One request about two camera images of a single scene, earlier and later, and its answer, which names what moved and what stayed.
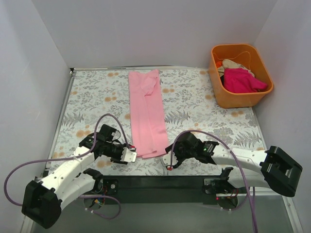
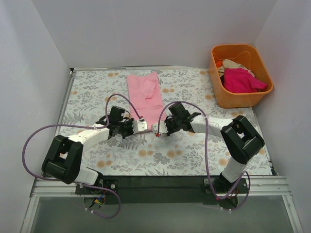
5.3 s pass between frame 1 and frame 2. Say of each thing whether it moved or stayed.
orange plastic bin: stayed
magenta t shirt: stayed
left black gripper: moved
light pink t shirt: moved
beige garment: stayed
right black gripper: moved
